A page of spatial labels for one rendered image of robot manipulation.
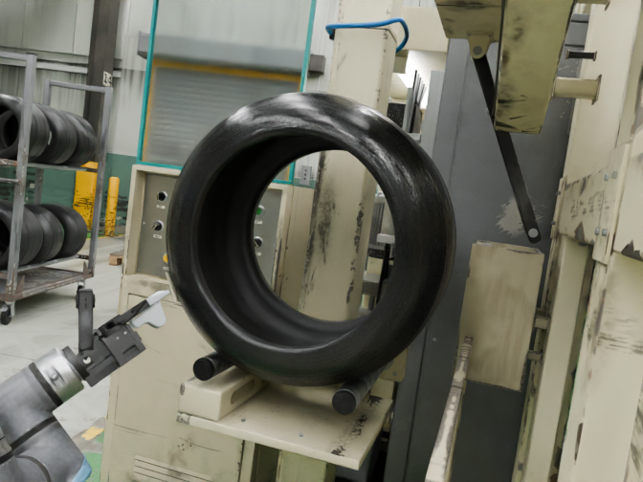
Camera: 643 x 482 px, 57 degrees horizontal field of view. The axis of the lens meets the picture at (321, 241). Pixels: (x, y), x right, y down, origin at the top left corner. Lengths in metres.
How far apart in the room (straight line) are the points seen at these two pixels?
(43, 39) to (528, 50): 11.62
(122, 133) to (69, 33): 2.06
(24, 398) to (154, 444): 1.07
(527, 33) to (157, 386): 1.57
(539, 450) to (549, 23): 0.87
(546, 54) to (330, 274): 0.71
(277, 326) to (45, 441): 0.54
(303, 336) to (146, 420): 0.91
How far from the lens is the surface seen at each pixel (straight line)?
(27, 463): 1.07
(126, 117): 11.28
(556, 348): 1.36
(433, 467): 0.67
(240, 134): 1.11
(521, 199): 1.31
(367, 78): 1.44
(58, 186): 11.83
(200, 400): 1.20
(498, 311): 1.32
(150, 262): 2.08
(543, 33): 1.01
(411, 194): 1.02
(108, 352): 1.15
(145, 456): 2.18
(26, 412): 1.12
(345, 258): 1.43
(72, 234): 5.51
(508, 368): 1.35
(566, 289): 1.34
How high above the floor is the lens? 1.27
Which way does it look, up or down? 5 degrees down
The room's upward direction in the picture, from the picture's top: 8 degrees clockwise
